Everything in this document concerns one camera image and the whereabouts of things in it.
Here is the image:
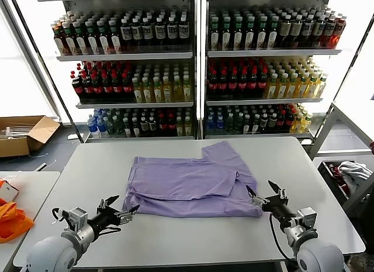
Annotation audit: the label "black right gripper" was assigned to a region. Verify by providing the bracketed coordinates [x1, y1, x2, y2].
[245, 180, 296, 223]

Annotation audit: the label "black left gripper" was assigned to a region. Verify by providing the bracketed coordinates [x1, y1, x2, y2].
[86, 195, 141, 236]

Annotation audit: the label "purple printed t-shirt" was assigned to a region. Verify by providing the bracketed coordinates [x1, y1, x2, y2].
[122, 140, 264, 219]

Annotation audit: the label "black crate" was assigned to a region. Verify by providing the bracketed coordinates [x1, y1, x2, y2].
[317, 160, 374, 208]

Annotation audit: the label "red cloth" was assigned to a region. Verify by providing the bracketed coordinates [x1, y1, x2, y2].
[328, 163, 351, 197]

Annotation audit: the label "dark bottle beige label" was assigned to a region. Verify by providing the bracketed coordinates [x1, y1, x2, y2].
[268, 108, 278, 133]
[139, 112, 150, 137]
[278, 15, 292, 48]
[148, 112, 158, 137]
[289, 14, 303, 48]
[259, 109, 269, 134]

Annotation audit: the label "red cap cola bottle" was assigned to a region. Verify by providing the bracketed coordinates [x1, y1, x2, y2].
[217, 69, 228, 98]
[121, 72, 133, 102]
[257, 67, 268, 98]
[70, 74, 85, 102]
[167, 113, 176, 137]
[207, 69, 219, 98]
[158, 113, 168, 137]
[285, 109, 295, 132]
[91, 73, 103, 102]
[101, 72, 113, 102]
[110, 72, 123, 102]
[276, 109, 286, 132]
[247, 68, 258, 98]
[237, 68, 248, 98]
[227, 68, 238, 98]
[81, 73, 94, 102]

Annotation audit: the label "green soda bottle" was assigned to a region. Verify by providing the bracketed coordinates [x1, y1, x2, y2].
[105, 113, 116, 137]
[233, 112, 244, 135]
[114, 113, 124, 137]
[224, 112, 234, 134]

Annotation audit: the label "white grey cloth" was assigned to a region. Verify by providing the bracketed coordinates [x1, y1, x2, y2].
[337, 160, 373, 182]

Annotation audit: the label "orange cloth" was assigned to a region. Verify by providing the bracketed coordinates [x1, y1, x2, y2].
[0, 197, 34, 244]

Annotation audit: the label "open cardboard box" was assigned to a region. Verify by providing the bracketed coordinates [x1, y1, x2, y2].
[0, 116, 61, 158]

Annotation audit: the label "small white orange box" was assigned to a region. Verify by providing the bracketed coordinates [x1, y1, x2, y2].
[0, 180, 20, 202]

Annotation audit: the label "white tubes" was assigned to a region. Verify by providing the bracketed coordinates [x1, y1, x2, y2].
[0, 124, 33, 138]

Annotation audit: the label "grey metal shelf rack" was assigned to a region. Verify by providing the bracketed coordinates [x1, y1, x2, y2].
[201, 0, 356, 143]
[32, 0, 202, 144]

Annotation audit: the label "green cap dark tea bottle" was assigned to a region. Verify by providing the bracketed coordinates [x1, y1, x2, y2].
[267, 16, 279, 50]
[209, 16, 220, 50]
[73, 20, 88, 55]
[221, 16, 232, 50]
[96, 19, 111, 54]
[233, 16, 244, 50]
[244, 16, 255, 50]
[256, 16, 267, 50]
[108, 18, 122, 54]
[85, 19, 99, 55]
[63, 21, 77, 56]

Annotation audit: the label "dark bottle blue white label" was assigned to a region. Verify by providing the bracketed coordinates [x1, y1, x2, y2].
[320, 14, 337, 48]
[131, 16, 143, 47]
[311, 14, 325, 47]
[154, 16, 167, 46]
[141, 16, 154, 47]
[178, 15, 190, 46]
[120, 17, 133, 47]
[166, 16, 178, 46]
[300, 14, 314, 47]

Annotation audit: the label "orange red tea bottle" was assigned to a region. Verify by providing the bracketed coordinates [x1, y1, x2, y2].
[53, 23, 65, 56]

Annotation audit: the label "red drink bottle white cap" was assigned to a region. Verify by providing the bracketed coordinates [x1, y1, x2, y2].
[331, 14, 347, 49]

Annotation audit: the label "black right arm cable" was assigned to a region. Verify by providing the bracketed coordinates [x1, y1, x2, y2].
[268, 212, 296, 263]

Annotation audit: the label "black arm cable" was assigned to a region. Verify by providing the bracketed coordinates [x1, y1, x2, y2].
[268, 212, 296, 263]
[51, 206, 71, 226]

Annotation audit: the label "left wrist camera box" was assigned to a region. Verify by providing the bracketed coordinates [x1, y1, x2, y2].
[68, 207, 88, 229]

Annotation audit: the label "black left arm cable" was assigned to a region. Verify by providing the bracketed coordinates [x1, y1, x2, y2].
[51, 206, 71, 226]

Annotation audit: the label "grey metal frame table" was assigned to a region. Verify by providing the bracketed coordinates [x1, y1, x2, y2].
[309, 101, 374, 217]

